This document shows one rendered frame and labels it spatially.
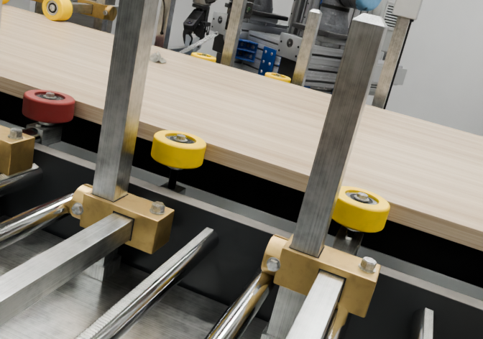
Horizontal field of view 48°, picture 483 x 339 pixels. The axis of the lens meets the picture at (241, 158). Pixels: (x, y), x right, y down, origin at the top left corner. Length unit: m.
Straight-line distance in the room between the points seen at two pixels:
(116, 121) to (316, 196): 0.27
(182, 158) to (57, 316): 0.27
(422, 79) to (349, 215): 3.58
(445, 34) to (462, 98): 0.48
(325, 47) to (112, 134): 1.58
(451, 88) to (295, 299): 3.66
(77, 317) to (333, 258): 0.33
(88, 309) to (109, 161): 0.19
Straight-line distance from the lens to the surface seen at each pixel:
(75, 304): 0.75
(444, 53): 4.26
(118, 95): 0.71
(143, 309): 0.60
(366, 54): 0.60
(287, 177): 0.82
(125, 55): 0.70
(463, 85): 4.26
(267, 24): 2.65
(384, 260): 0.88
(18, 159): 0.84
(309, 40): 1.73
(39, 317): 0.73
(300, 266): 0.66
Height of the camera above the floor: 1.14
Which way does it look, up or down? 18 degrees down
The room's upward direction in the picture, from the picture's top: 13 degrees clockwise
